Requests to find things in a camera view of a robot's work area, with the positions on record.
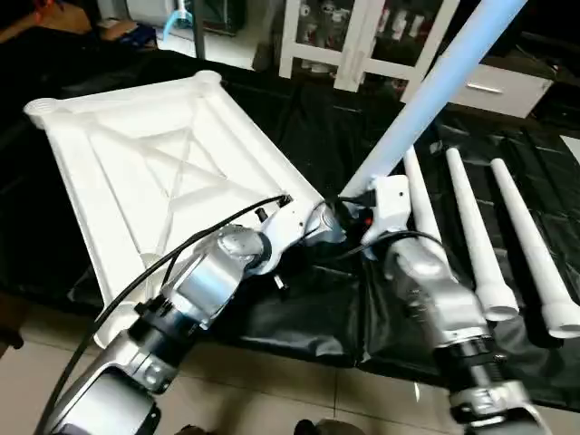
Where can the white plastic table leg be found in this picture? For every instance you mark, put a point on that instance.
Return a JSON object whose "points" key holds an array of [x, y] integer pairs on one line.
{"points": [[476, 236], [419, 195], [535, 263], [435, 91]]}

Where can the white plastic table top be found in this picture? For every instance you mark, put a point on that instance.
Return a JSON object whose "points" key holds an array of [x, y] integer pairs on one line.
{"points": [[163, 163]]}

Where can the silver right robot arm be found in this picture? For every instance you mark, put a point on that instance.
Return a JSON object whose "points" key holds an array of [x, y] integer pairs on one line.
{"points": [[444, 308]]}

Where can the black work mat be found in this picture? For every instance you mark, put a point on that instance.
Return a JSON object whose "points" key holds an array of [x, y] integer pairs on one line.
{"points": [[335, 127]]}

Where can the white glass door cabinet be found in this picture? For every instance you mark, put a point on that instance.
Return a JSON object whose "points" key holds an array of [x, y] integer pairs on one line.
{"points": [[358, 36]]}

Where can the white drawer unit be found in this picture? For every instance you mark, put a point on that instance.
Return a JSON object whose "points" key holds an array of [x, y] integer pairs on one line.
{"points": [[494, 91]]}

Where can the dark equipment rack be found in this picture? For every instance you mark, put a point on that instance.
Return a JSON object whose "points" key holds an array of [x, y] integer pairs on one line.
{"points": [[225, 16]]}

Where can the grey metal pole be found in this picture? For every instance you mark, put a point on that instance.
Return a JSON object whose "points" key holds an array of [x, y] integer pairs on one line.
{"points": [[198, 32]]}

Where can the light blue plastic item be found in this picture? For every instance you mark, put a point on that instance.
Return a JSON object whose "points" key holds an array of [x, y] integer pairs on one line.
{"points": [[179, 18]]}

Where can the blue flat box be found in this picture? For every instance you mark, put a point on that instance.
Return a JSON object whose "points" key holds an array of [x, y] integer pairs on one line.
{"points": [[136, 34]]}

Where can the brown wooden board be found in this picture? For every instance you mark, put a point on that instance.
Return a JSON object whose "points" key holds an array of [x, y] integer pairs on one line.
{"points": [[54, 20]]}

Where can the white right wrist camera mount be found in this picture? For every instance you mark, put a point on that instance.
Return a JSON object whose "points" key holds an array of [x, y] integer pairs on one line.
{"points": [[390, 204]]}

